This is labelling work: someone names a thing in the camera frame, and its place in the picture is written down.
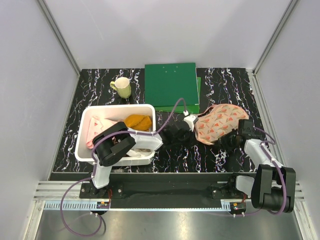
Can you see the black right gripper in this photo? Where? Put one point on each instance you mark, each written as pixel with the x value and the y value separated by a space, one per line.
pixel 222 140

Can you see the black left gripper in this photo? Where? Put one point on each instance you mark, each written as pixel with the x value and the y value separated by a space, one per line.
pixel 189 139

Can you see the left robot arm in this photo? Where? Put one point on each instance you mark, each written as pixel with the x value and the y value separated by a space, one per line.
pixel 110 146

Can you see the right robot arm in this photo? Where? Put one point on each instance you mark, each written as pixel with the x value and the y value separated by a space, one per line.
pixel 273 186

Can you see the orange bra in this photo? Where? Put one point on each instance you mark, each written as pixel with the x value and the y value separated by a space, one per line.
pixel 138 122

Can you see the white bra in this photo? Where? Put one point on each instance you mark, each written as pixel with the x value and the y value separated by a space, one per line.
pixel 139 153

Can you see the white plastic bin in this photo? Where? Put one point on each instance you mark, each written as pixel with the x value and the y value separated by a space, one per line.
pixel 111 112

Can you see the green folder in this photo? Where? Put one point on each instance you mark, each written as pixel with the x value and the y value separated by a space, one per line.
pixel 164 84

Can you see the pale green mug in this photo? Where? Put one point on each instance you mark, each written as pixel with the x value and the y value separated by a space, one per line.
pixel 122 86

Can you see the light pink floral garment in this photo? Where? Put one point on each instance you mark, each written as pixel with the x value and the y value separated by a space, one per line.
pixel 96 126

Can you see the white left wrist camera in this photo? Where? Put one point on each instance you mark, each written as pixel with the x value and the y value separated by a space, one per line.
pixel 191 121

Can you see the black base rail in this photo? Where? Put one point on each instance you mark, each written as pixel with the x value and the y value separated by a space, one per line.
pixel 164 190

